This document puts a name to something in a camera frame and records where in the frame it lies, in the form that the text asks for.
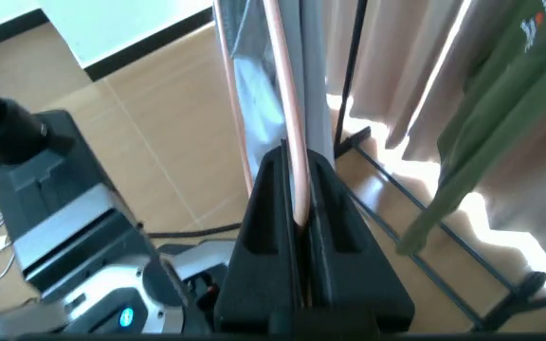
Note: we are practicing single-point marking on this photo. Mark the beige curtain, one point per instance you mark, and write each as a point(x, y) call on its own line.
point(396, 57)

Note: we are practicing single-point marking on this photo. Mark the pink clothes hanger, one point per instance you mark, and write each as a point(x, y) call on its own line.
point(292, 118)

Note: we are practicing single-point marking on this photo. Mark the black clothes rack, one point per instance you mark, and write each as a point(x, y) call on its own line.
point(349, 71)

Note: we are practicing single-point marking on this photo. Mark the pale grey garment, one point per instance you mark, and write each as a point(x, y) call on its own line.
point(261, 95)

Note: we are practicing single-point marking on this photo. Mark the green printed sleeveless shirt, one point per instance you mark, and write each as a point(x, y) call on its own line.
point(500, 104)

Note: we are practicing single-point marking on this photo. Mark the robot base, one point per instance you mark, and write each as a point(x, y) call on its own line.
point(64, 237)

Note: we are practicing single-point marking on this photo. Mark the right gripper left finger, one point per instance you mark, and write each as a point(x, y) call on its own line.
point(259, 274)

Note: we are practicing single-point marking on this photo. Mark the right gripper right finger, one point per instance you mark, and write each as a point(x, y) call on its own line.
point(353, 284)

